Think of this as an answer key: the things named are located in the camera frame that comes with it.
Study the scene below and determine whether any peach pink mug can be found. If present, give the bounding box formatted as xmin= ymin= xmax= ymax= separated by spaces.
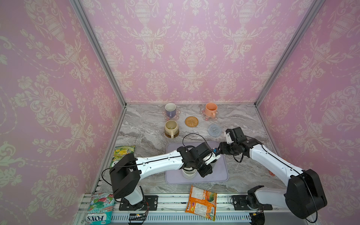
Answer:
xmin=204 ymin=103 xmax=218 ymax=119

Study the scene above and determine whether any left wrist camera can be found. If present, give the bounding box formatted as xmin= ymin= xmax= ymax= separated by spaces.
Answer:
xmin=177 ymin=142 xmax=213 ymax=163

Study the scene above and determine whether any lavender plastic tray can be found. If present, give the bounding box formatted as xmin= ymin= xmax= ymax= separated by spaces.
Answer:
xmin=165 ymin=141 xmax=229 ymax=184

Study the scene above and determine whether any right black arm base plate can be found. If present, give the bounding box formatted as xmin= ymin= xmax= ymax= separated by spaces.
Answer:
xmin=230 ymin=195 xmax=273 ymax=211

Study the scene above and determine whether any mint Fox's candy bag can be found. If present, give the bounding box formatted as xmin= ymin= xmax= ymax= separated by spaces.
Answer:
xmin=85 ymin=193 xmax=115 ymax=225

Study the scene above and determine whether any cream yellow mug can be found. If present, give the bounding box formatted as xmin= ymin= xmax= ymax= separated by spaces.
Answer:
xmin=164 ymin=120 xmax=179 ymax=137

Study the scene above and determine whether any woven rattan round coaster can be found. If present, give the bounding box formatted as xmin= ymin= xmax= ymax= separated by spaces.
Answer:
xmin=185 ymin=116 xmax=199 ymax=128

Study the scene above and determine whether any lavender mug white inside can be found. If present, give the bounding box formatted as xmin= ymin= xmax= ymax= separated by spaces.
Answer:
xmin=165 ymin=103 xmax=177 ymax=118

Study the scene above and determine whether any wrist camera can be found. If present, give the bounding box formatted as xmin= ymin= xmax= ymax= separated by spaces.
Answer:
xmin=177 ymin=142 xmax=213 ymax=163
xmin=225 ymin=127 xmax=247 ymax=144

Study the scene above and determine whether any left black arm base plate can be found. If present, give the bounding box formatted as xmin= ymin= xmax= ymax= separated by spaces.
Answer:
xmin=119 ymin=195 xmax=158 ymax=211

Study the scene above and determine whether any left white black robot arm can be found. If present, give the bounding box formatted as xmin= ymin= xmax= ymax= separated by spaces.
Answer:
xmin=109 ymin=142 xmax=221 ymax=208

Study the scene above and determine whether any orange snack packet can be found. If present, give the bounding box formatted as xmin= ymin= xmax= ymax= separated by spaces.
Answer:
xmin=185 ymin=186 xmax=218 ymax=221

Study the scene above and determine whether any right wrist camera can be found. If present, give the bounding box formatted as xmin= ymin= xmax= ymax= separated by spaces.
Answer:
xmin=225 ymin=127 xmax=247 ymax=144

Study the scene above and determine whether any pink flower silicone coaster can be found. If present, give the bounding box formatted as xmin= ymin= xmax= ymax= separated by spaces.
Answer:
xmin=162 ymin=108 xmax=181 ymax=121

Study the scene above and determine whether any green Fox's candy bag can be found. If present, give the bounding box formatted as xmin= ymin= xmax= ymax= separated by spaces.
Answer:
xmin=110 ymin=145 xmax=136 ymax=168

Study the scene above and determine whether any blue knitted round coaster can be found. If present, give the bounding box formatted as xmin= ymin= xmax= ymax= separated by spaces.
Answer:
xmin=207 ymin=124 xmax=222 ymax=137

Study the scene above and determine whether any brown round wooden coaster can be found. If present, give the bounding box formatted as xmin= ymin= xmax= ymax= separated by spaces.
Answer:
xmin=164 ymin=130 xmax=180 ymax=139

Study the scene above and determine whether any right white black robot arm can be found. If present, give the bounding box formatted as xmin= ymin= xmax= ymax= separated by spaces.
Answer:
xmin=219 ymin=138 xmax=328 ymax=219

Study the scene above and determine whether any grey green mug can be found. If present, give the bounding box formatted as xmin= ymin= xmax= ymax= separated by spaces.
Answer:
xmin=211 ymin=160 xmax=218 ymax=168

